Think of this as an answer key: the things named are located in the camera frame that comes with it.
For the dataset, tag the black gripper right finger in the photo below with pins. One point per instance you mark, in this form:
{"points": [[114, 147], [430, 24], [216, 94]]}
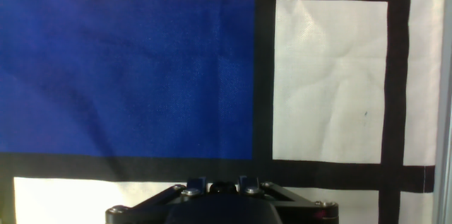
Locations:
{"points": [[303, 213]]}

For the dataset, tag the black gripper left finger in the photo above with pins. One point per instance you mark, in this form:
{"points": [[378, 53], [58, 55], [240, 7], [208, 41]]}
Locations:
{"points": [[144, 211]]}

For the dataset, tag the colour block tablecloth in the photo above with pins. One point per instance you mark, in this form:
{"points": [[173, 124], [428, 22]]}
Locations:
{"points": [[123, 75]]}

